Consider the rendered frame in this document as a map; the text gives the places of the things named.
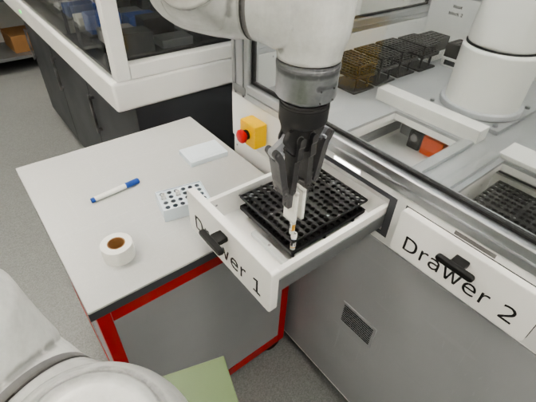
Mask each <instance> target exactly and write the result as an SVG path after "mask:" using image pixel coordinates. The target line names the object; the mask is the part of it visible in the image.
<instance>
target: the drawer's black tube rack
mask: <svg viewBox="0 0 536 402"><path fill-rule="evenodd" d="M319 177H321V178H318V180H317V181H316V182H314V181H313V182H312V183H311V184H312V185H314V187H313V189H312V190H311V191H310V190H308V197H307V200H306V201H305V213H304V219H302V220H300V219H299V218H298V217H297V220H296V225H295V231H296V232H297V233H298V237H299V238H300V239H299V241H297V242H296V246H295V250H291V249H290V242H289V241H288V240H287V239H286V238H285V237H284V236H282V235H281V234H280V233H279V232H278V231H277V230H275V229H274V228H273V227H272V226H271V225H270V224H269V223H268V222H267V221H266V220H265V219H264V218H263V217H261V216H260V215H259V214H258V213H257V212H256V211H254V210H253V209H252V208H251V207H250V206H249V205H247V204H246V203H244V204H243V205H241V206H240V210H241V211H243V212H244V213H245V214H246V215H247V216H248V217H249V219H252V220H253V221H254V222H255V223H256V224H257V225H258V226H259V227H260V228H262V229H263V230H264V231H265V232H266V233H267V234H268V235H269V237H271V238H272V239H273V240H274V241H275V242H276V243H277V244H278V245H279V246H281V247H282V248H283V249H284V250H285V251H286V252H287V253H288V254H290V257H294V254H295V253H297V252H298V251H300V250H302V249H304V248H305V247H307V246H308V245H310V244H312V243H314V242H316V241H317V240H318V239H320V238H325V237H326V235H327V234H329V233H331V232H332V231H335V230H336V229H337V228H339V227H341V226H343V225H345V224H346V223H348V222H349V221H352V222H354V219H355V218H356V217H358V216H359V215H362V214H363V213H364V212H365V209H364V208H363V207H361V205H362V204H364V203H366V202H368V199H366V198H365V197H364V196H363V195H361V194H359V193H358V192H356V191H354V190H353V189H352V188H351V187H349V186H347V185H346V184H344V183H342V182H341V181H340V180H339V179H337V178H335V177H334V176H332V175H330V174H329V173H328V172H327V171H325V170H323V169H321V172H320V175H319ZM327 177H329V178H330V179H329V178H327ZM324 180H325V181H324ZM332 180H334V181H332ZM338 184H340V185H338ZM269 185H273V181H271V182H269V183H267V184H264V185H262V186H261V187H258V188H255V189H254V190H252V191H248V192H247V193H248V194H249V195H250V193H253V195H250V197H252V198H254V197H255V196H257V197H258V198H254V199H255V200H256V201H257V202H258V203H260V204H261V205H262V206H263V207H265V208H266V209H267V210H268V211H269V212H270V214H271V215H273V216H274V217H276V218H277V219H278V220H279V221H280V222H282V223H283V224H284V225H285V226H286V227H288V228H290V221H289V220H288V219H286V218H285V217H284V216H283V210H284V206H283V205H282V195H281V194H279V193H278V192H277V191H275V190H274V189H273V188H274V185H273V186H269ZM264 187H265V188H266V189H263V188H264ZM343 187H345V188H343ZM338 190H339V191H338ZM347 190H348V191H347ZM267 191H270V192H267ZM342 193H344V194H342ZM351 193H353V194H355V195H352V194H351ZM260 194H264V195H260ZM347 196H348V197H349V198H348V197H347ZM356 196H358V197H360V198H357V197H356ZM352 199H353V200H354V201H352ZM361 199H362V200H364V201H361Z"/></svg>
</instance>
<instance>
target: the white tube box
mask: <svg viewBox="0 0 536 402"><path fill-rule="evenodd" d="M193 187H195V188H196V189H197V190H198V191H199V192H200V193H201V194H202V195H203V196H204V197H205V198H206V199H209V198H210V196H209V195H208V193H207V191H206V189H205V188H204V186H203V185H202V183H201V181H196V182H193V183H187V184H184V185H181V186H178V187H172V188H168V189H165V190H162V191H157V192H155V194H156V202H157V204H158V206H159V209H160V211H161V213H162V216H163V217H164V220H165V222H169V221H172V220H175V219H180V218H182V217H186V216H189V208H188V202H187V190H188V189H190V188H193ZM177 189H179V190H180V196H176V194H175V190H177ZM162 193H165V194H166V199H165V200H162V199H161V194H162Z"/></svg>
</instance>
